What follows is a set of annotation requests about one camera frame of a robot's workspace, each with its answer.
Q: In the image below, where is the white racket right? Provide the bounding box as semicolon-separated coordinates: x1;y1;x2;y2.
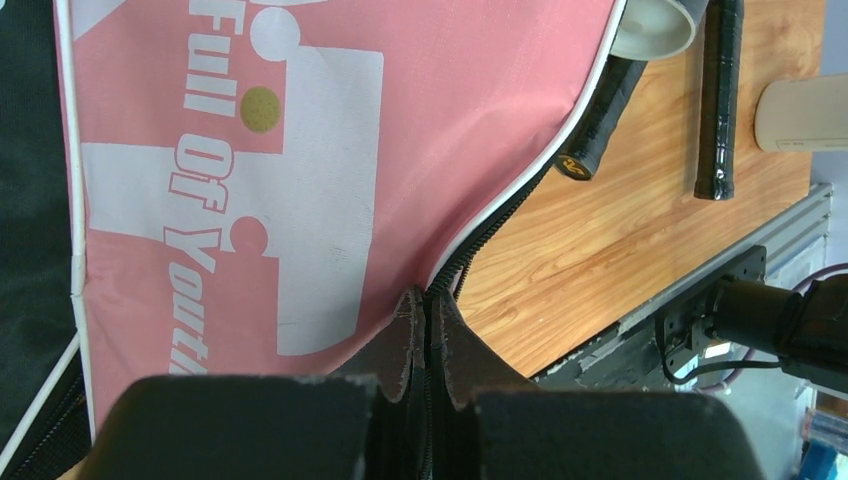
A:
694;0;745;201

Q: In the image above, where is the white shuttlecock tube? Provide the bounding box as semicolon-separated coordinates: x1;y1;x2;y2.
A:
610;0;696;61

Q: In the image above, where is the white tube cap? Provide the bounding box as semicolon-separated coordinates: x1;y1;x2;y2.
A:
754;73;847;152

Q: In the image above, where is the white racket left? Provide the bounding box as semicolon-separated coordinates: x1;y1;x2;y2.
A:
554;55;647;181

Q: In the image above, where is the black racket cover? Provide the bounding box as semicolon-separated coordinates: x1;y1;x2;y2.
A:
1;1;91;479

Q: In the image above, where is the white racket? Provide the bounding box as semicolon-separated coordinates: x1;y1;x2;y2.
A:
694;0;745;201
554;55;647;181

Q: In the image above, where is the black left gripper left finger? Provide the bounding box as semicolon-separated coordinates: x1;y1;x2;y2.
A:
80;287;428;479

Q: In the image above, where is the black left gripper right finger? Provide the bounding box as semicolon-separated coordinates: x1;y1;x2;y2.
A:
427;293;763;479

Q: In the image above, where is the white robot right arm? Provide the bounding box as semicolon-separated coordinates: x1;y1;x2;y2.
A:
706;274;847;393

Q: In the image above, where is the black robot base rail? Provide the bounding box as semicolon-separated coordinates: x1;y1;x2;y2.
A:
532;245;767;391

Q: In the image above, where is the pink racket cover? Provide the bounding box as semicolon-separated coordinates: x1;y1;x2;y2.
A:
54;1;625;432

